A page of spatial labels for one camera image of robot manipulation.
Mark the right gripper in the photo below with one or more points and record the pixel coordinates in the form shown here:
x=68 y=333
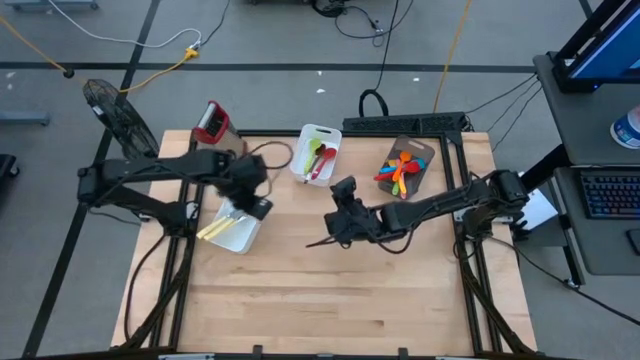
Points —
x=350 y=222

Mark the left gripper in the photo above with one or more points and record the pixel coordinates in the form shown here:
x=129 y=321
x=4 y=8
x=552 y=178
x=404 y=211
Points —
x=245 y=180

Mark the green silicone spatula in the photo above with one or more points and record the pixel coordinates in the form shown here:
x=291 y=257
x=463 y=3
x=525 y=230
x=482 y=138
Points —
x=395 y=189

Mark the red silicone spoon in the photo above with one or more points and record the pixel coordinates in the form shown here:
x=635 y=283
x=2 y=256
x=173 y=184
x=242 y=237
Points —
x=330 y=153

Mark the yellow silicone spatula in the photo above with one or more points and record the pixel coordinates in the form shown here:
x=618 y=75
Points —
x=402 y=186

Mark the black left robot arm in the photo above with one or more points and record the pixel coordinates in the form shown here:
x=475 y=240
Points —
x=150 y=172

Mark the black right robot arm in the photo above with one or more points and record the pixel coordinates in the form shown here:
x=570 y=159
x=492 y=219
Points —
x=450 y=202

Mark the large white plastic bin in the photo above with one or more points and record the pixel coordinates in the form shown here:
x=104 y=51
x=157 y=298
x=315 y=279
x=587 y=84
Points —
x=240 y=235

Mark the red and silver grater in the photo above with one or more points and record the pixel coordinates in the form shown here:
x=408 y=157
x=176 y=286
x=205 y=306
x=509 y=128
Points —
x=215 y=127

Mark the small white plastic bin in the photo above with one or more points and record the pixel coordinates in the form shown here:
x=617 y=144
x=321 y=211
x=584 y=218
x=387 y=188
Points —
x=327 y=177

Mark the gray translucent plastic bin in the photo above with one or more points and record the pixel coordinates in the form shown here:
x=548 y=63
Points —
x=417 y=145

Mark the black floor fan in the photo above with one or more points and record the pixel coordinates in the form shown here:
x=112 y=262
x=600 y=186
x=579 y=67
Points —
x=120 y=122

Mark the gray side desk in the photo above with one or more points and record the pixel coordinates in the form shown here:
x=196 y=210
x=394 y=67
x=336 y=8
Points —
x=575 y=115

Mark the black computer keyboard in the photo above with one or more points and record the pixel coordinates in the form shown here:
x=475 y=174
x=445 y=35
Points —
x=610 y=195

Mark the white wipes canister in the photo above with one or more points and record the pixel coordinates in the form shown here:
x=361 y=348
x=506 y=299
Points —
x=627 y=130

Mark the computer monitor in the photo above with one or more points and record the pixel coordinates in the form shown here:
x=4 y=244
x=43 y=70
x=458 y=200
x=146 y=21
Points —
x=610 y=55

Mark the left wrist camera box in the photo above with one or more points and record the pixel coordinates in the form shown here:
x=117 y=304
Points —
x=261 y=208

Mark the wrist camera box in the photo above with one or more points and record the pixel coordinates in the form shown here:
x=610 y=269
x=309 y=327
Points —
x=261 y=208
x=345 y=189

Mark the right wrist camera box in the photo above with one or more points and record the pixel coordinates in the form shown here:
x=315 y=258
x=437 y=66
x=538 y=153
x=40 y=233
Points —
x=345 y=189

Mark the black aluminium table frame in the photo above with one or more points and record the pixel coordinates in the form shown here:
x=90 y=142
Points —
x=450 y=136

